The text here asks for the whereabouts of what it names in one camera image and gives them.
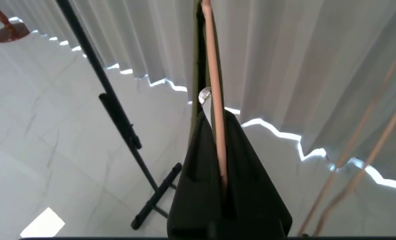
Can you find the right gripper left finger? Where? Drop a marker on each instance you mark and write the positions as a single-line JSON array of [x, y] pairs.
[[191, 200]]

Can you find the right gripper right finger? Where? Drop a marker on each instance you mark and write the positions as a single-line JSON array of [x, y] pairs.
[[258, 206]]

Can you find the pink clothes hanger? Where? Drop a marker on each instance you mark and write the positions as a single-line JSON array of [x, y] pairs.
[[216, 83], [384, 136]]

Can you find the green long-sleeved shirt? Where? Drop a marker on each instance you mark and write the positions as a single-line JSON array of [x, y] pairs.
[[195, 66]]

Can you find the black clothes rack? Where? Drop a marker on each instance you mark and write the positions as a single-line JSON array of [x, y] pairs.
[[118, 120]]

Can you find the white curtain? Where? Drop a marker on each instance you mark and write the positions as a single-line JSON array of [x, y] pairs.
[[284, 50]]

